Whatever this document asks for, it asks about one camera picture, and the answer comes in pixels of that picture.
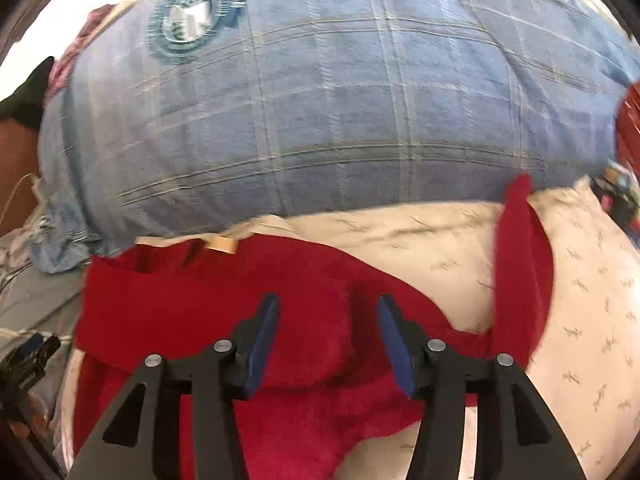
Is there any red knit sweater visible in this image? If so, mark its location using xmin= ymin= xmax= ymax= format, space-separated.
xmin=73 ymin=176 xmax=553 ymax=479

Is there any grey striped pillow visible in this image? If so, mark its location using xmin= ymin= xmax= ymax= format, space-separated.
xmin=0 ymin=228 xmax=89 ymax=411

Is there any cream patterned bed sheet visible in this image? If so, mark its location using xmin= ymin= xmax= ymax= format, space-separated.
xmin=60 ymin=176 xmax=640 ymax=480

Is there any brown wooden headboard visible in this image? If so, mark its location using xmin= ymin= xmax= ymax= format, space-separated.
xmin=0 ymin=120 xmax=39 ymax=235

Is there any black garment on headboard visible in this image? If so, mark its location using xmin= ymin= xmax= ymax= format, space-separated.
xmin=0 ymin=56 xmax=54 ymax=131

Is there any small colourful object at right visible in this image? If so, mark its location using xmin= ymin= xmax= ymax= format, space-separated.
xmin=590 ymin=160 xmax=639 ymax=248

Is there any blue plaid duvet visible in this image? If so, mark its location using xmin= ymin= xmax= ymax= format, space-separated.
xmin=29 ymin=0 xmax=639 ymax=273

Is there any maroon patterned cloth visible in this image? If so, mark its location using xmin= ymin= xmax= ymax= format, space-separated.
xmin=44 ymin=4 xmax=116 ymax=101

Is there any white charger with cable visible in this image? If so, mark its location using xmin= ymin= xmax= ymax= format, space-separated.
xmin=1 ymin=172 xmax=42 ymax=222

